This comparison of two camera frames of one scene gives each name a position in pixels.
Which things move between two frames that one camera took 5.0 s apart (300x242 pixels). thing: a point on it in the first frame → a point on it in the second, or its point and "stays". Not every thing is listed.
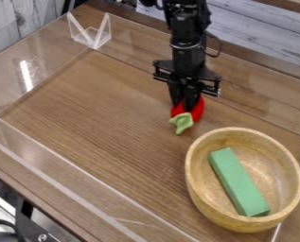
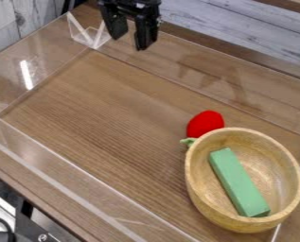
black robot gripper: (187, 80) → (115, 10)
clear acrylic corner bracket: (90, 37) stays
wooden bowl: (242, 180) stays
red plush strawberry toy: (182, 118) → (201, 123)
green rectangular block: (240, 182) stays
